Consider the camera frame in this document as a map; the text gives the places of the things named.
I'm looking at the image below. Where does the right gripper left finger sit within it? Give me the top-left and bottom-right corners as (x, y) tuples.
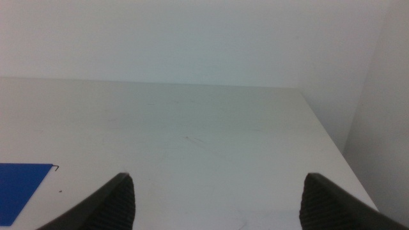
(36, 172), (136, 230)

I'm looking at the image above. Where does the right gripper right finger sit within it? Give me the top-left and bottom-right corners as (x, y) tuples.
(298, 172), (409, 230)

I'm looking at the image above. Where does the blue rectangular mat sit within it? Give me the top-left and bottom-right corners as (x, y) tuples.
(0, 163), (54, 227)

